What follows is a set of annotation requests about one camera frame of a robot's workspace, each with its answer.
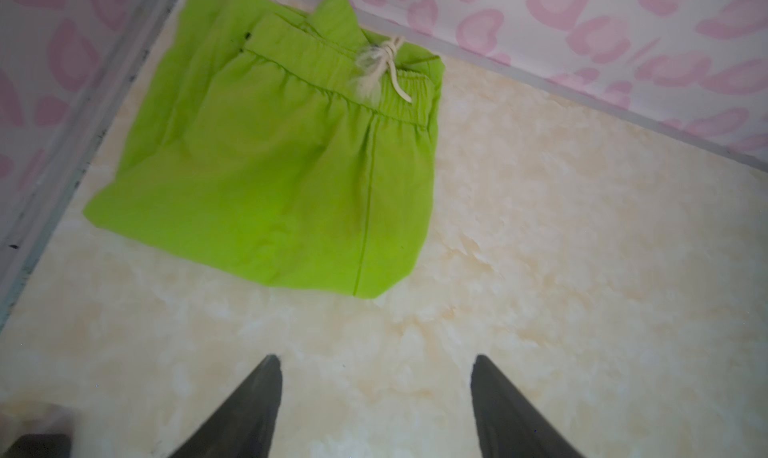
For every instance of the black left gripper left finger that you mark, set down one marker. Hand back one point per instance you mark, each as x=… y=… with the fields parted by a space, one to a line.
x=243 y=425

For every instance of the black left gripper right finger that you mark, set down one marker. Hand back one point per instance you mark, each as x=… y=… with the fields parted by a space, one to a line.
x=507 y=423

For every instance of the lime green shorts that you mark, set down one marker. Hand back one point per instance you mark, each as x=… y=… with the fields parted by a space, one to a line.
x=290 y=148

